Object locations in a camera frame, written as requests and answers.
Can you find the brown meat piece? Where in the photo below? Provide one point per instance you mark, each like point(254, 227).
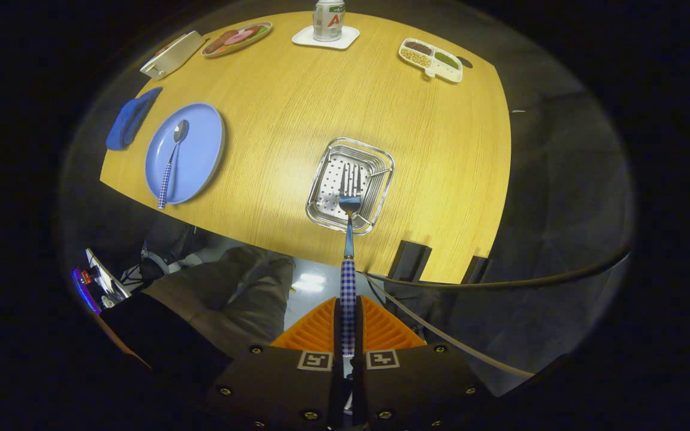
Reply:
point(219, 43)

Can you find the silver electronic device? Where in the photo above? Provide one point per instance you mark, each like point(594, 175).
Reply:
point(102, 281)

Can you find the blue round plate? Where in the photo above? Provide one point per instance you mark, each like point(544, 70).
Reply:
point(198, 143)

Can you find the green lettuce leaf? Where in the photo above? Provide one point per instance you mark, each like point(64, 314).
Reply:
point(260, 29)

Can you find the white toaster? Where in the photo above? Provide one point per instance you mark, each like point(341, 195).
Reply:
point(171, 57)

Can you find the person's legs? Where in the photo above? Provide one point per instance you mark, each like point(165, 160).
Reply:
point(225, 293)

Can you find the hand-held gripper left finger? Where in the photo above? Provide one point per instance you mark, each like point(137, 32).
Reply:
point(285, 389)

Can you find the person's black clothing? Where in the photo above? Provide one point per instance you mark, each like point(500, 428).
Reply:
point(165, 341)

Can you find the white square coaster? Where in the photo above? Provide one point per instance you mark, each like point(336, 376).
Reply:
point(306, 37)

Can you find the small black round disc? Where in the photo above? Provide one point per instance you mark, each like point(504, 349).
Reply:
point(465, 62)

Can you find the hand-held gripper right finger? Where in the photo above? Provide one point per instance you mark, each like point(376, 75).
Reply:
point(417, 383)

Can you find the perforated steel basket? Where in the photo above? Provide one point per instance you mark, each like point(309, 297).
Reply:
point(327, 179)

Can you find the white drink bottle green label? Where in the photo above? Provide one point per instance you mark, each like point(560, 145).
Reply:
point(328, 24)

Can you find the oval food plate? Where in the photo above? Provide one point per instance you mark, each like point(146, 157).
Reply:
point(265, 37)

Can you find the black table clamp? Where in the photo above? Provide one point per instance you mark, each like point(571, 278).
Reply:
point(475, 270)
point(409, 260)

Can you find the blue folded cloth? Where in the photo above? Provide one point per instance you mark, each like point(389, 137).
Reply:
point(126, 120)

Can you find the white divided snack dish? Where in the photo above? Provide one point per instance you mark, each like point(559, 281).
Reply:
point(430, 73)

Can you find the pink ham slice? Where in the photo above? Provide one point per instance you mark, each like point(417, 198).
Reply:
point(240, 37)

